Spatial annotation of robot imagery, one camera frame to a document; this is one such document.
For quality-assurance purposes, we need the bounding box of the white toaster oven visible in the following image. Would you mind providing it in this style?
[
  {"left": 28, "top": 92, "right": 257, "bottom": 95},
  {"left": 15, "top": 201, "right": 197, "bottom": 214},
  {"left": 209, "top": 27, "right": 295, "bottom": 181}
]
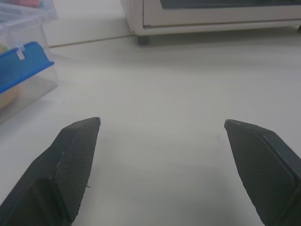
[{"left": 120, "top": 0, "right": 301, "bottom": 45}]

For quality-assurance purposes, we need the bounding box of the clear plastic storage box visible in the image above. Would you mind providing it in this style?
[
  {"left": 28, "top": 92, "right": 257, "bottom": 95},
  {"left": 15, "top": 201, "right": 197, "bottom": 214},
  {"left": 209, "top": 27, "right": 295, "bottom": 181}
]
[{"left": 0, "top": 0, "right": 58, "bottom": 24}]

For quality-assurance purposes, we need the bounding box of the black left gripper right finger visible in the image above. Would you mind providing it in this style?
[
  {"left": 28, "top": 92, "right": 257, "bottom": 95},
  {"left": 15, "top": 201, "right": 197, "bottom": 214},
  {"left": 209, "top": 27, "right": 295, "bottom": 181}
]
[{"left": 224, "top": 119, "right": 301, "bottom": 226}]

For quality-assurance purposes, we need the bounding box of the clear box with blue lid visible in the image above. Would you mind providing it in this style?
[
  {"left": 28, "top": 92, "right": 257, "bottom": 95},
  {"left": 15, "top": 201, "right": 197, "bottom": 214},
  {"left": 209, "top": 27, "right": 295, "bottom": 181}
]
[{"left": 0, "top": 14, "right": 59, "bottom": 124}]

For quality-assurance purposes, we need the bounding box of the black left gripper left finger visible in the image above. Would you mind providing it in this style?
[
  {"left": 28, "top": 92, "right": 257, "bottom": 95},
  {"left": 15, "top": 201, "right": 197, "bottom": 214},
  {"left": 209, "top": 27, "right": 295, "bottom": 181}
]
[{"left": 0, "top": 117, "right": 102, "bottom": 226}]

